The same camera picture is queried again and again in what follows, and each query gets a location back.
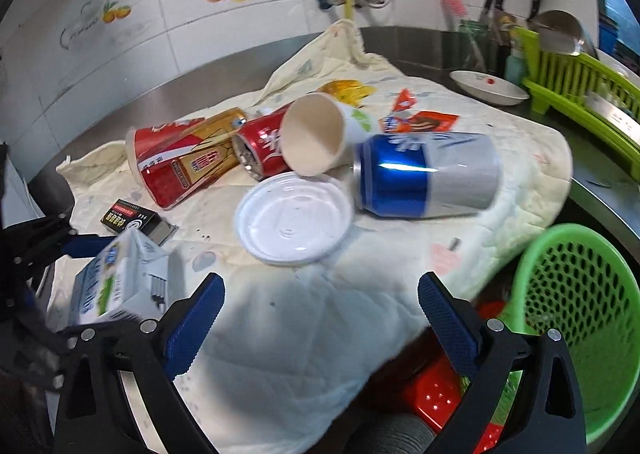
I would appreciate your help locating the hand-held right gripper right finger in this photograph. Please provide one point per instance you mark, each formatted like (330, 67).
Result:
(446, 329)

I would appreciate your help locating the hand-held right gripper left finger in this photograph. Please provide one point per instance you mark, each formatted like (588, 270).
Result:
(196, 326)

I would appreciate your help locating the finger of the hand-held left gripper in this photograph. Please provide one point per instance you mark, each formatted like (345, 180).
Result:
(82, 245)
(45, 336)

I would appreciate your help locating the small black box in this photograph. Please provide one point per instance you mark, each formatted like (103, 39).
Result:
(130, 219)

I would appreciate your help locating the white milk carton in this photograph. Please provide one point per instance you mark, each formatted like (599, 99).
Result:
(125, 279)

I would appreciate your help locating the green plastic basket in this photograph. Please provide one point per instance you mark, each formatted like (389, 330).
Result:
(575, 294)

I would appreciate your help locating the blue and silver can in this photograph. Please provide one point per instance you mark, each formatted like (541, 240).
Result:
(430, 179)

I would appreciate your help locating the red drink can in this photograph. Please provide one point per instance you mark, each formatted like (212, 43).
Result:
(262, 149)

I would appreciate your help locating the orange snack wrapper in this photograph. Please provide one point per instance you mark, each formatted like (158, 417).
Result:
(420, 122)

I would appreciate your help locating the white paper cup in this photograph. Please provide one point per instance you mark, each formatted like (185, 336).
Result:
(312, 139)

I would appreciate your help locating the yellow plastic wrapper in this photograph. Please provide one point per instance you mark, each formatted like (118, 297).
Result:
(347, 92)

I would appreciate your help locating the red plastic stool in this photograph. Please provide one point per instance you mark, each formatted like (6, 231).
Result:
(435, 399)

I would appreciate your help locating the cream quilted cloth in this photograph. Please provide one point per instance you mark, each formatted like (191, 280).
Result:
(300, 334)

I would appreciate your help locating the red paper noodle cup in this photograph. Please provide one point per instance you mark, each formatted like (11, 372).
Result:
(165, 174)

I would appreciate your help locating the white plastic lid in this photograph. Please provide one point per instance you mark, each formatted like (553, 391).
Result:
(292, 219)

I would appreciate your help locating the gold wrapper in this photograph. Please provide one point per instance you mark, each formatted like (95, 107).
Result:
(212, 127)

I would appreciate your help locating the small orange wrapper piece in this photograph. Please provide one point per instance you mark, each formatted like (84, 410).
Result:
(404, 100)

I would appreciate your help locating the white plate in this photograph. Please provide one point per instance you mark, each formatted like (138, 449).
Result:
(487, 87)

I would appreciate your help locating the teal bottle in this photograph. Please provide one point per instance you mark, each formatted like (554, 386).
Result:
(514, 67)

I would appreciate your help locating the green dish rack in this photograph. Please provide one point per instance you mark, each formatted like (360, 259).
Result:
(565, 79)

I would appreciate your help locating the metal bowl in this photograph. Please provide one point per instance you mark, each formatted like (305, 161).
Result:
(562, 32)

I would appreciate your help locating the pink brush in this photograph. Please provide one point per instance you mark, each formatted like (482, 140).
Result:
(454, 3)

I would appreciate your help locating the blue crate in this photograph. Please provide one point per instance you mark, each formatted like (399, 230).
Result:
(620, 19)

